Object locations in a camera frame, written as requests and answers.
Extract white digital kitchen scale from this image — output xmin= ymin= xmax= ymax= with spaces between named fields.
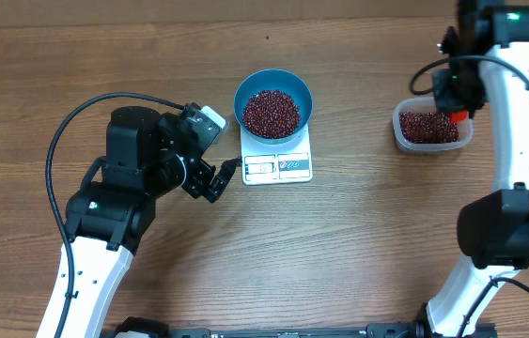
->
xmin=241 ymin=126 xmax=314 ymax=186

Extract red beans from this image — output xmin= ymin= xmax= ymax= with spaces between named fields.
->
xmin=241 ymin=89 xmax=460 ymax=145

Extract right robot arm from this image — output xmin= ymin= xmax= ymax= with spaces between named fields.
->
xmin=422 ymin=0 xmax=529 ymax=337

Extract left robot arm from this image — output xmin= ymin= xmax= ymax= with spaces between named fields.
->
xmin=38 ymin=103 xmax=241 ymax=337

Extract red scoop with blue handle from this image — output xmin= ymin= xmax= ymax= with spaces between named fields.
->
xmin=449 ymin=111 xmax=468 ymax=124

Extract blue metal bowl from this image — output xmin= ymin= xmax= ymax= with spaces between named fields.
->
xmin=233 ymin=69 xmax=314 ymax=145

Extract clear plastic container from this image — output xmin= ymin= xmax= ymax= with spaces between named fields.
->
xmin=392 ymin=97 xmax=474 ymax=154

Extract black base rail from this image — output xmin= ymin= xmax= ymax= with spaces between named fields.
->
xmin=100 ymin=317 xmax=440 ymax=338

